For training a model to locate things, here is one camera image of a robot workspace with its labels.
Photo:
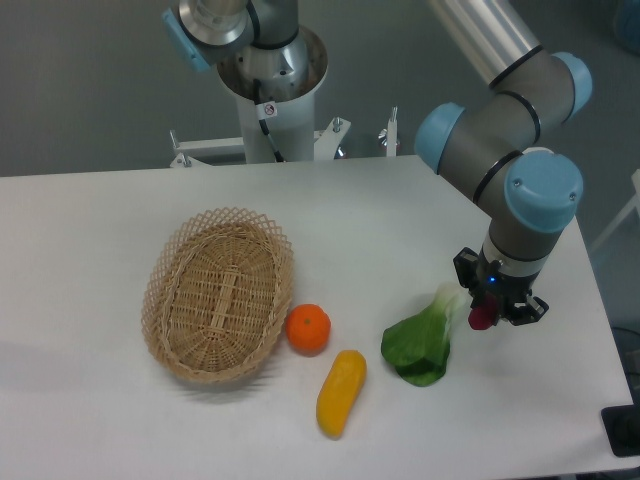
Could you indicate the white frame at right edge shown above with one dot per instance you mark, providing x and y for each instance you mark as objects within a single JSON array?
[{"x": 630, "y": 207}]

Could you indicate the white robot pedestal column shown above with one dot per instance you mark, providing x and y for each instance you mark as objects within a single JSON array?
[{"x": 278, "y": 85}]

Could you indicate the yellow squash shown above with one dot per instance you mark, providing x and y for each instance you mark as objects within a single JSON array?
[{"x": 340, "y": 391}]

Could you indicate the purple red sweet potato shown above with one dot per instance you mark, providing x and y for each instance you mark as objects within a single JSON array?
[{"x": 483, "y": 317}]

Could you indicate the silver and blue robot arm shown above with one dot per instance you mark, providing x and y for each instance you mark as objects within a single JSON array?
[{"x": 489, "y": 155}]

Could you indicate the green bok choy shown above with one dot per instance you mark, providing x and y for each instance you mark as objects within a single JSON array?
[{"x": 418, "y": 347}]

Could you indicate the black device at table edge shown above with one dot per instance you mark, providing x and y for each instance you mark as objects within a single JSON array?
[{"x": 622, "y": 429}]

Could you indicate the oval woven wicker basket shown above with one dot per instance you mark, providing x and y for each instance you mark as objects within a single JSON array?
[{"x": 218, "y": 296}]

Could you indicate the white metal base frame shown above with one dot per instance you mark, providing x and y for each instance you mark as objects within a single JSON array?
[{"x": 264, "y": 145}]

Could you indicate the orange tangerine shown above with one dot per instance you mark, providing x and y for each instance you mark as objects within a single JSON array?
[{"x": 308, "y": 329}]

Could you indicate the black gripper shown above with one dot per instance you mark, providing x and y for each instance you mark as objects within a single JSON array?
[{"x": 485, "y": 279}]

